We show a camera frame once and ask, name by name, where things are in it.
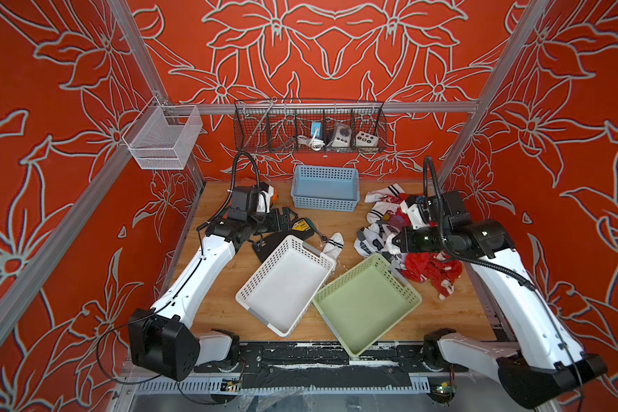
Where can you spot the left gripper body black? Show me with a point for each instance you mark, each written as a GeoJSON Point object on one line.
{"type": "Point", "coordinates": [270, 222]}

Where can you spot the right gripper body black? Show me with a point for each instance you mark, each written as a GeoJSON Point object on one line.
{"type": "Point", "coordinates": [423, 240]}

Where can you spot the red santa sock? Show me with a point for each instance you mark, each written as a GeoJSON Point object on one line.
{"type": "Point", "coordinates": [440, 269]}

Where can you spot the white grey sport sock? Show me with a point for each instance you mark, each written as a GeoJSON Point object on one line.
{"type": "Point", "coordinates": [368, 242]}

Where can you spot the white sock black stripes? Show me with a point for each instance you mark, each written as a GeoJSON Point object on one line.
{"type": "Point", "coordinates": [334, 246]}

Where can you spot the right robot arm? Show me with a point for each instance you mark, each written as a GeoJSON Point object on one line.
{"type": "Point", "coordinates": [544, 361]}

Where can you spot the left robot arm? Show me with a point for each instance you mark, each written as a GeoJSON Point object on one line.
{"type": "Point", "coordinates": [161, 339]}

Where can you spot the blue perforated plastic basket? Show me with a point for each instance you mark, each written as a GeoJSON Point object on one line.
{"type": "Point", "coordinates": [326, 188]}

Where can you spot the white perforated plastic basket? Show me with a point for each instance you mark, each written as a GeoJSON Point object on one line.
{"type": "Point", "coordinates": [281, 290]}

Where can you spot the green perforated plastic basket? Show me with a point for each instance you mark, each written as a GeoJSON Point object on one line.
{"type": "Point", "coordinates": [365, 303]}

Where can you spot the black case yellow label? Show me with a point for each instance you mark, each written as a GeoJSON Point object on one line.
{"type": "Point", "coordinates": [265, 247]}

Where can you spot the purple sock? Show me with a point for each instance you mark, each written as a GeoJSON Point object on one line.
{"type": "Point", "coordinates": [398, 221]}

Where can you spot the orange plastic tool case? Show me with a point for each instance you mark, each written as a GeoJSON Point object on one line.
{"type": "Point", "coordinates": [247, 182]}

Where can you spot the white striped sock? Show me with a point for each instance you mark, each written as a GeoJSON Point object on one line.
{"type": "Point", "coordinates": [386, 194]}
{"type": "Point", "coordinates": [382, 211]}

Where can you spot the white striped sock at back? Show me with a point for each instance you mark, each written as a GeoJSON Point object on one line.
{"type": "Point", "coordinates": [386, 194]}

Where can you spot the blue white charger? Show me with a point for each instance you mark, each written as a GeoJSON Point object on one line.
{"type": "Point", "coordinates": [316, 130]}

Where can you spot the white round socket adapter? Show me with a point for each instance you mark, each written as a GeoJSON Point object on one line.
{"type": "Point", "coordinates": [341, 136]}

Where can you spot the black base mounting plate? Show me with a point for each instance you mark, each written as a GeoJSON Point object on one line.
{"type": "Point", "coordinates": [394, 365]}

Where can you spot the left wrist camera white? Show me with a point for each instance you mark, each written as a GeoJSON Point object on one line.
{"type": "Point", "coordinates": [267, 197]}

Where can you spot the ratchet wrench green handle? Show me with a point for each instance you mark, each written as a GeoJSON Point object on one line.
{"type": "Point", "coordinates": [314, 227]}

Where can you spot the black wire wall basket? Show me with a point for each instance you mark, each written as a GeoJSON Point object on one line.
{"type": "Point", "coordinates": [282, 125]}

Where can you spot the white wire mesh basket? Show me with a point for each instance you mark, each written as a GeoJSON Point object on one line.
{"type": "Point", "coordinates": [158, 140]}

